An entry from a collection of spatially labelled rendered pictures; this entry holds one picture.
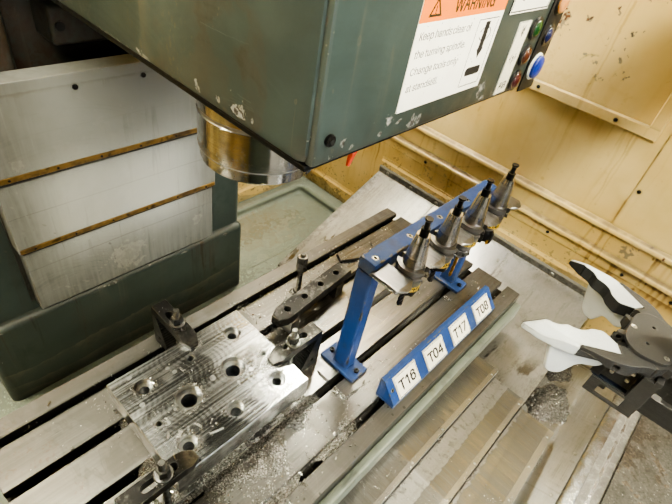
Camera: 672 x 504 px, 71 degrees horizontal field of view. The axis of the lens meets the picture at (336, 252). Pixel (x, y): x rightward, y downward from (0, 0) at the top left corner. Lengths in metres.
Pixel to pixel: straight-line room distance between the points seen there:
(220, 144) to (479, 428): 1.00
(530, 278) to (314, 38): 1.37
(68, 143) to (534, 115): 1.19
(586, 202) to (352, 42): 1.23
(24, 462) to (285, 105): 0.82
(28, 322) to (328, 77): 1.04
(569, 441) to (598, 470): 0.20
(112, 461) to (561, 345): 0.78
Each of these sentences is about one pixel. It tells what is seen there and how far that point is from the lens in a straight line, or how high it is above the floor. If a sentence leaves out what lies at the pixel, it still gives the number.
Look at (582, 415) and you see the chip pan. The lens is 1.60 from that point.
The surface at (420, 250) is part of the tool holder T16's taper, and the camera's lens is 0.85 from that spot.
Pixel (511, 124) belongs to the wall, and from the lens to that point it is 1.56.
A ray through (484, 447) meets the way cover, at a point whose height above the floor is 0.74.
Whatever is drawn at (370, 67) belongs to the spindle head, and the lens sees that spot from 0.41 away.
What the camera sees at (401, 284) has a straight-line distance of 0.85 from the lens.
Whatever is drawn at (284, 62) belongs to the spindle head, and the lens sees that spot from 0.39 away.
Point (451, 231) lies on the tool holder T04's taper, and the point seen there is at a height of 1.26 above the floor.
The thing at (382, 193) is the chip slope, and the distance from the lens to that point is 1.81.
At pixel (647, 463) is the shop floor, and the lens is 2.60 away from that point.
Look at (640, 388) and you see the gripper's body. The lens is 0.59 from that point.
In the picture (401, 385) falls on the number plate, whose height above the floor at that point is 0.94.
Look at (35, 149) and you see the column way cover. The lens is 1.02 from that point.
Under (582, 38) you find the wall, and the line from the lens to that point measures 1.46.
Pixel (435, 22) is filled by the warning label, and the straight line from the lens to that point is 0.47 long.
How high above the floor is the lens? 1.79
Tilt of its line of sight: 40 degrees down
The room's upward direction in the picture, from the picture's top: 12 degrees clockwise
